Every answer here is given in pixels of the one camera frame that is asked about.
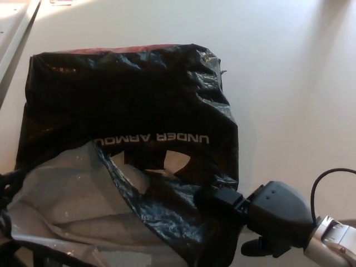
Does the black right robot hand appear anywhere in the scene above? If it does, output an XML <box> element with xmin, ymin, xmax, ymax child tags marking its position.
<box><xmin>194</xmin><ymin>180</ymin><xmax>319</xmax><ymax>259</ymax></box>

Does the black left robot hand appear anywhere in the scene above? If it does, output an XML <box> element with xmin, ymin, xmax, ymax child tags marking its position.
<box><xmin>0</xmin><ymin>166</ymin><xmax>29</xmax><ymax>206</ymax></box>

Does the black Under Armour plastic bag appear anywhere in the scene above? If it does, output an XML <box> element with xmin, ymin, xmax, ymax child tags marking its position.
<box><xmin>0</xmin><ymin>43</ymin><xmax>241</xmax><ymax>267</ymax></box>

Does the white adjacent desk panel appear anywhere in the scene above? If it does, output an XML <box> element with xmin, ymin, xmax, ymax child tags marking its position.
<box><xmin>0</xmin><ymin>0</ymin><xmax>41</xmax><ymax>110</ymax></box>

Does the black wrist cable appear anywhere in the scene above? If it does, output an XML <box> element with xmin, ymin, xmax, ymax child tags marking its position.
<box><xmin>310</xmin><ymin>167</ymin><xmax>356</xmax><ymax>224</ymax></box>

